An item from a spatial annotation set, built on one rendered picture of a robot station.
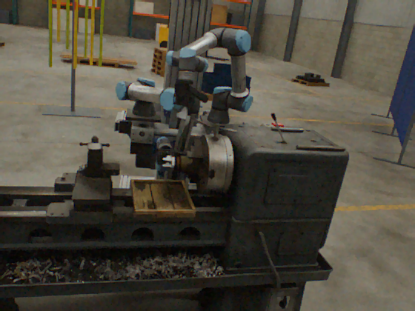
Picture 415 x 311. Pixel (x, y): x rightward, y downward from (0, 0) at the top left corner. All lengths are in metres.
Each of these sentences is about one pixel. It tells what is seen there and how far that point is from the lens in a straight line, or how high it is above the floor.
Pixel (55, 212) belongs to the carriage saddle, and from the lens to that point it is 1.85.
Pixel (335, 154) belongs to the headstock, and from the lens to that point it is 2.03.
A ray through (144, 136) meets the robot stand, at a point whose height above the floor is 1.07.
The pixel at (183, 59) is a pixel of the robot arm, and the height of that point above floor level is 1.61.
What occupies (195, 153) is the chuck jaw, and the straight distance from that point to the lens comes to 1.98.
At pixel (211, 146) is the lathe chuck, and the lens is 1.88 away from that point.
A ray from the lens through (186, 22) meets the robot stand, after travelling 2.57.
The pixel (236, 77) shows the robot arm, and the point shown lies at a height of 1.49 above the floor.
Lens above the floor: 1.82
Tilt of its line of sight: 20 degrees down
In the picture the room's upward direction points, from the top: 8 degrees clockwise
